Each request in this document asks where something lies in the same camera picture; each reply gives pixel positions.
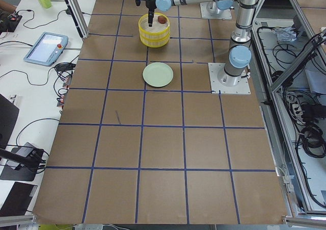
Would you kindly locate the black monitor stand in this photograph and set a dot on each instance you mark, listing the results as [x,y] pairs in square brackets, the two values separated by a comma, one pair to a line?
[22,163]

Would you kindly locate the blue teach pendant tablet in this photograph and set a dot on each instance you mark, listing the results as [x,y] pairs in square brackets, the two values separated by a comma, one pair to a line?
[47,49]

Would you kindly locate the yellow bamboo steamer basket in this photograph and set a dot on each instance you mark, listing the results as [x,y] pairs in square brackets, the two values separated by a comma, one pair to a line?
[154,40]

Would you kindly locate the crumpled white cloth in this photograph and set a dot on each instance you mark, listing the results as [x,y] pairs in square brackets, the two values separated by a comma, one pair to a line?
[285,34]

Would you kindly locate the aluminium frame post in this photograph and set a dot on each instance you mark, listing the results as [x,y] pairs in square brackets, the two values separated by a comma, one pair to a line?
[78,18]

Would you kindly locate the light green plate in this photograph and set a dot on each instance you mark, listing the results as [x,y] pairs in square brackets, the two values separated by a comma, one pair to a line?
[158,74]

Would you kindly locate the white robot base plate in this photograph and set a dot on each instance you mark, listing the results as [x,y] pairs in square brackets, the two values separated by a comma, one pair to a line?
[221,83]

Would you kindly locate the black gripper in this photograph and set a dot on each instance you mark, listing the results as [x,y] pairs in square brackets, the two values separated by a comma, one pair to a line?
[150,4]

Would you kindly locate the black laptop corner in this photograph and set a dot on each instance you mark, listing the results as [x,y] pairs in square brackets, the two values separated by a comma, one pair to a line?
[18,200]

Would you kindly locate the brown steamed bun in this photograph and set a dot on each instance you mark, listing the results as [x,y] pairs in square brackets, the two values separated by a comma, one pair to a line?
[161,19]

